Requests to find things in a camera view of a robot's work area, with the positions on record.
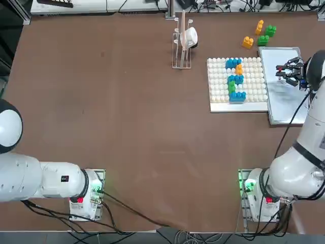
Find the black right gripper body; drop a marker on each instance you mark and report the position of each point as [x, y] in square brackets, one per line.
[302, 73]

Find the white pen with red cap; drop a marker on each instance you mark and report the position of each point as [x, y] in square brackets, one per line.
[279, 73]

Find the yellow two-stud block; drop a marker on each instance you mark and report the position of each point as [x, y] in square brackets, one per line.
[239, 69]
[247, 42]

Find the blue three-stud block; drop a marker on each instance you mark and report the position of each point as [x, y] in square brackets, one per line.
[238, 97]
[236, 79]
[233, 63]

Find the green toy block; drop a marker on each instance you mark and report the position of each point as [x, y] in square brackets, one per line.
[231, 86]
[263, 40]
[271, 30]

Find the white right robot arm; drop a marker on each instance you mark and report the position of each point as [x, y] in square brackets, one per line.
[312, 152]

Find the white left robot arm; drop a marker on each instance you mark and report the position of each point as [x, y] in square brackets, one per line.
[25, 175]

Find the white studded baseplate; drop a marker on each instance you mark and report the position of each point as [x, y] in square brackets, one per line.
[218, 84]

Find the white cup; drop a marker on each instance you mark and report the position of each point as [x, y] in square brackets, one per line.
[191, 36]

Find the wooden rod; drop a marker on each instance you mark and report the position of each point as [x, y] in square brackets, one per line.
[183, 25]

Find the white whiteboard with grey frame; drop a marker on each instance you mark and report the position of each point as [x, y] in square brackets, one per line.
[281, 101]

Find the aluminium frame profile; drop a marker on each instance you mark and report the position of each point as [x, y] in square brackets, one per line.
[321, 14]
[21, 12]

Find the aluminium camera post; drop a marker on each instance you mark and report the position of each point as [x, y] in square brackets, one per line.
[170, 8]

